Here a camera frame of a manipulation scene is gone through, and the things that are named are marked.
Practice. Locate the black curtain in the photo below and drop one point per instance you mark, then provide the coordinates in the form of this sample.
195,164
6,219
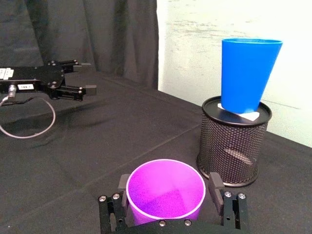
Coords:
97,31

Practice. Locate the purple plastic cup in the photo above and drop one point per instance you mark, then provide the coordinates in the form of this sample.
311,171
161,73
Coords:
168,195

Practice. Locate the blue plastic cup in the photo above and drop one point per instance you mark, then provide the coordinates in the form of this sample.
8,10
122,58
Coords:
246,75

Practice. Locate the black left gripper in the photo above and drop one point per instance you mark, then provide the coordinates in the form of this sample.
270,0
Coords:
39,75

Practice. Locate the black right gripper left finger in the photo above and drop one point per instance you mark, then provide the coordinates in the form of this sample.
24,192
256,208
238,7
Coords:
107,214

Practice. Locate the black mesh pen holder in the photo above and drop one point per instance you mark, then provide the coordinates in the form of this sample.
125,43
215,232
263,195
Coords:
231,151

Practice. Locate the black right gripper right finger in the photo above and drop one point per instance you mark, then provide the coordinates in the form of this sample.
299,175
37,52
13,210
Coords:
234,212

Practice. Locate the white paper piece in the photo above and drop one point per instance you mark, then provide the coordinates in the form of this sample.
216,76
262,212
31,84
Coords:
251,116

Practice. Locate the black table cloth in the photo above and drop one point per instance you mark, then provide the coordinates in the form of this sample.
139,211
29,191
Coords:
109,146

